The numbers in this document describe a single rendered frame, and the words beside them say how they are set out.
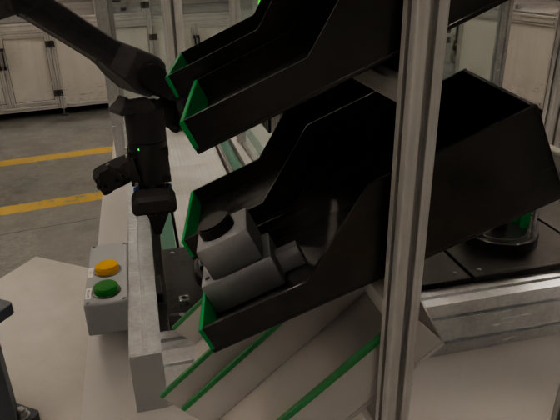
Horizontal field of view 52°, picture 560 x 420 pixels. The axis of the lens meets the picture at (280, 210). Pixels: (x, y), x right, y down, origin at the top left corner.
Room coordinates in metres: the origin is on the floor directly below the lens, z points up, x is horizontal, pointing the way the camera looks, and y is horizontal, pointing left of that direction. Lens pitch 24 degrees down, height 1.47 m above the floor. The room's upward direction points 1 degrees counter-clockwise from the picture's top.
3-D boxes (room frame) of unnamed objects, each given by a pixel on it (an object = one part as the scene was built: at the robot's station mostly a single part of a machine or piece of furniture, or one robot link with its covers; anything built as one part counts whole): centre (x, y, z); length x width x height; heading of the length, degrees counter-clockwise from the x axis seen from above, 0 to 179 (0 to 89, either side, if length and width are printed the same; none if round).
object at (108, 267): (0.87, 0.31, 0.96); 0.04 x 0.04 x 0.02
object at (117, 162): (0.79, 0.24, 1.17); 0.07 x 0.07 x 0.06; 14
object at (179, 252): (0.84, 0.08, 0.96); 0.24 x 0.24 x 0.02; 13
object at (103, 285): (0.80, 0.29, 0.96); 0.04 x 0.04 x 0.02
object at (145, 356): (1.07, 0.29, 0.91); 0.89 x 0.06 x 0.11; 13
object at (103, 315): (0.87, 0.31, 0.93); 0.21 x 0.07 x 0.06; 13
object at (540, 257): (0.96, -0.41, 1.01); 0.24 x 0.24 x 0.13; 13
